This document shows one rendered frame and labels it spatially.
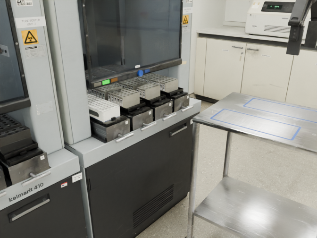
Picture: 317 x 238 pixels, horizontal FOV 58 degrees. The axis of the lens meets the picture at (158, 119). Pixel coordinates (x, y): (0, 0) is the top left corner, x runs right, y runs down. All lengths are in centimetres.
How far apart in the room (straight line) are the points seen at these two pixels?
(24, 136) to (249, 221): 112
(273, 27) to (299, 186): 162
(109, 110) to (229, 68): 243
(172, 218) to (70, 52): 125
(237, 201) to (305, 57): 188
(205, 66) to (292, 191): 194
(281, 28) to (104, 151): 241
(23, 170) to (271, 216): 119
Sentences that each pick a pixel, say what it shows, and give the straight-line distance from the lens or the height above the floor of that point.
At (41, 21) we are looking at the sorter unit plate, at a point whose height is 124.
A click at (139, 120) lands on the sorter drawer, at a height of 78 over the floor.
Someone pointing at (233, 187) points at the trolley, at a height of 28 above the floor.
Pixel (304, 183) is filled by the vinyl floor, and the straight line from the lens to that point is 249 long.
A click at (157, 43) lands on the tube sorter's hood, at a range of 146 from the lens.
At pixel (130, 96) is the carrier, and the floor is 87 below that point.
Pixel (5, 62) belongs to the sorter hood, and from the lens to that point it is 105.
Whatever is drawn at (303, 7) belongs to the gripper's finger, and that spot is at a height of 130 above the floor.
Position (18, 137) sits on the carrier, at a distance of 113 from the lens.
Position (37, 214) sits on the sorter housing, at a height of 57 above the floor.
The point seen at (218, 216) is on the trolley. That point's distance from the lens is 158.
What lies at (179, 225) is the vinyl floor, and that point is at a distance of 191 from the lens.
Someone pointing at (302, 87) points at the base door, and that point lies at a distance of 324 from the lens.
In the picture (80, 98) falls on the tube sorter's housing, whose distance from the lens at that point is 123.
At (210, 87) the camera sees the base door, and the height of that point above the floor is 22.
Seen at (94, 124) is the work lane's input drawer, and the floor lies 80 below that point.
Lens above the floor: 133
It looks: 24 degrees down
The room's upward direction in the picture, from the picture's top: straight up
